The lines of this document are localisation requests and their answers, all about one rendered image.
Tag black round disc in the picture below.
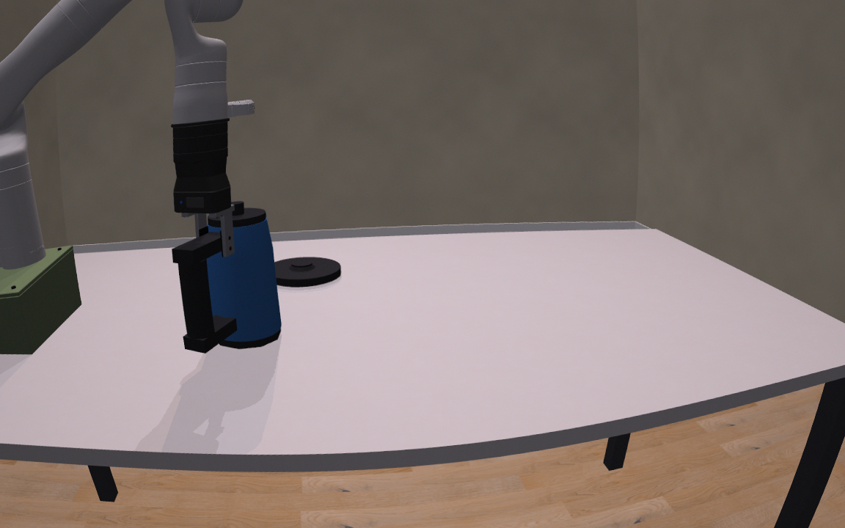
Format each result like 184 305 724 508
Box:
274 257 341 287

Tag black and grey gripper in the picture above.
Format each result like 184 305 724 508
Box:
171 81 255 257

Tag blue kettle with black handle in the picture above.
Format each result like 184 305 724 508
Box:
172 201 282 353

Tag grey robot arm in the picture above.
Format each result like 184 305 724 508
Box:
0 0 243 270

